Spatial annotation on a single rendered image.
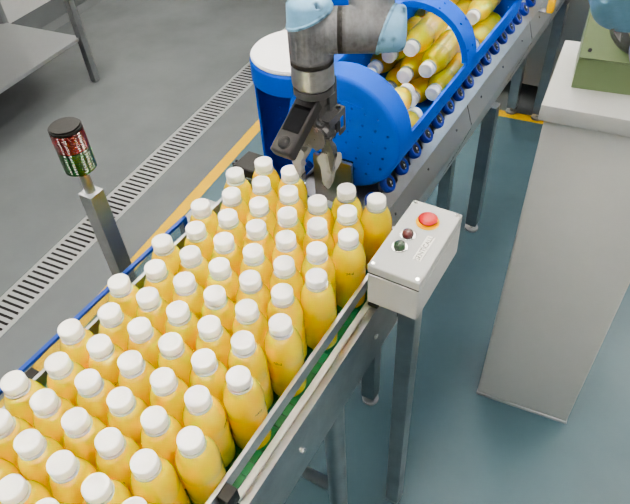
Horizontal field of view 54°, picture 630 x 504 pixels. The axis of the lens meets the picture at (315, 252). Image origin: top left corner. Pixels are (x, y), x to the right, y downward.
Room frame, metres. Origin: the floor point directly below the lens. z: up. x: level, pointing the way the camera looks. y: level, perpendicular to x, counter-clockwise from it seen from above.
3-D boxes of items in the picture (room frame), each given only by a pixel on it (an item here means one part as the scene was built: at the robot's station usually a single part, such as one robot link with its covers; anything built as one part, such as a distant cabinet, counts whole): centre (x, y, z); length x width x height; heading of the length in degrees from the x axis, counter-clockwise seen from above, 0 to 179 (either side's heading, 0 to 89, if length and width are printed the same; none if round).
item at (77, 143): (1.01, 0.45, 1.23); 0.06 x 0.06 x 0.04
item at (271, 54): (1.69, 0.01, 1.03); 0.28 x 0.28 x 0.01
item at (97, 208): (1.01, 0.45, 0.55); 0.04 x 0.04 x 1.10; 56
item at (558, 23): (2.78, -1.24, 0.31); 0.06 x 0.06 x 0.63; 56
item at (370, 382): (1.15, -0.15, 0.31); 0.06 x 0.06 x 0.63; 56
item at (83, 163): (1.01, 0.45, 1.18); 0.06 x 0.06 x 0.05
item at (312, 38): (0.97, -0.02, 1.43); 0.09 x 0.08 x 0.11; 83
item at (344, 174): (1.13, -0.06, 0.99); 0.10 x 0.02 x 0.12; 56
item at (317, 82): (0.97, -0.02, 1.35); 0.08 x 0.08 x 0.05
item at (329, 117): (0.97, -0.02, 1.27); 0.09 x 0.08 x 0.12; 146
